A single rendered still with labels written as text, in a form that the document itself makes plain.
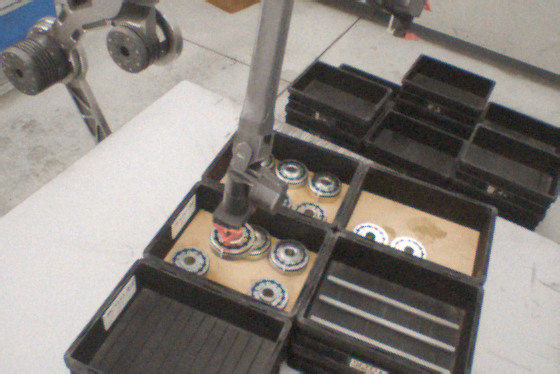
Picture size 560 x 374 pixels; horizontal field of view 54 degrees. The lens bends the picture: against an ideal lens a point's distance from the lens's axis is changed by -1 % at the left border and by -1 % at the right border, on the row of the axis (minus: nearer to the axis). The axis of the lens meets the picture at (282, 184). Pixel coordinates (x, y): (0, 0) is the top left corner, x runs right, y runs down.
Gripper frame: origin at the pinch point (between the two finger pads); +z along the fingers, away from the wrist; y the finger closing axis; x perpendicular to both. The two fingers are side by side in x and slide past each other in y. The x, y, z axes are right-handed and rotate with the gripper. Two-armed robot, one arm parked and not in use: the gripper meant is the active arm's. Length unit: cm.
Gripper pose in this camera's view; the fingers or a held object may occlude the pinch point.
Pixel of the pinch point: (231, 231)
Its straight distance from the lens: 128.6
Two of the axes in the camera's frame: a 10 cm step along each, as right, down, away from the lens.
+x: -9.1, -3.8, 1.6
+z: -1.6, 6.8, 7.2
